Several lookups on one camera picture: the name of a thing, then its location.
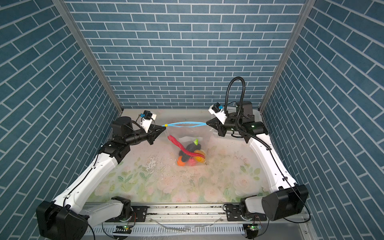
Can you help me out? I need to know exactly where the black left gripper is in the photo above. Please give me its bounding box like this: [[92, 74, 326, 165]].
[[123, 124, 166, 147]]

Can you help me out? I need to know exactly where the red toy chili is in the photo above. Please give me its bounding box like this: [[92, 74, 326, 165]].
[[168, 135, 199, 157]]

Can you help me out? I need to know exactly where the clear zip top bag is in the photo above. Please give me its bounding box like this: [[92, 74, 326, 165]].
[[164, 121, 212, 167]]

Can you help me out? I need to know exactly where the yellow toy fruit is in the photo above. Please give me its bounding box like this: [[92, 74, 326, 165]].
[[195, 150, 206, 164]]

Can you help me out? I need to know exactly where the orange toy fruit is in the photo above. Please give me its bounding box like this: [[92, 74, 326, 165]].
[[177, 156, 186, 167]]

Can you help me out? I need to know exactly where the pink toy fruit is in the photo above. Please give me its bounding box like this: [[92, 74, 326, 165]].
[[187, 158, 198, 167]]

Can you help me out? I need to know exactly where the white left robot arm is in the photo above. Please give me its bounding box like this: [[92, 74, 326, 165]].
[[36, 117, 166, 240]]

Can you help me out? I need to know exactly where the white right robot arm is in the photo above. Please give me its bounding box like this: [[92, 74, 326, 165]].
[[207, 118, 309, 221]]

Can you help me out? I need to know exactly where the white plastic basket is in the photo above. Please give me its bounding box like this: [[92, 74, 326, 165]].
[[206, 107, 268, 143]]

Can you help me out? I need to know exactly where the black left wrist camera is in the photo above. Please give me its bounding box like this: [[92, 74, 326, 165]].
[[139, 110, 157, 133]]

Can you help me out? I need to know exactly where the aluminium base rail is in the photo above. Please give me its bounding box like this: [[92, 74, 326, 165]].
[[52, 202, 319, 240]]

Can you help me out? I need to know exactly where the aluminium right corner post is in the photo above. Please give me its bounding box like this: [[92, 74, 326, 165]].
[[259, 0, 316, 113]]

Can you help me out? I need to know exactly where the aluminium corner post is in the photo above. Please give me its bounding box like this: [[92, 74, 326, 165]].
[[52, 0, 124, 114], [259, 0, 316, 113]]

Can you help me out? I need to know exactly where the aluminium left corner post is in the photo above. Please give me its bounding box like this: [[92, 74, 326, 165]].
[[52, 0, 124, 114]]

